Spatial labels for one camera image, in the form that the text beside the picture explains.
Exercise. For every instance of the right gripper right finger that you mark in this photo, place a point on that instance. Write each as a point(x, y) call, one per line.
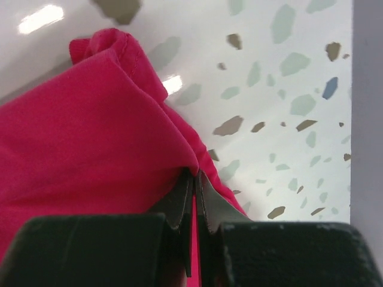
point(236, 251)

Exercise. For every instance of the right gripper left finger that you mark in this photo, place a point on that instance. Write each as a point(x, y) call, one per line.
point(148, 249)

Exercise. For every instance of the pink t shirt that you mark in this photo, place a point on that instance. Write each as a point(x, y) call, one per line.
point(98, 139)

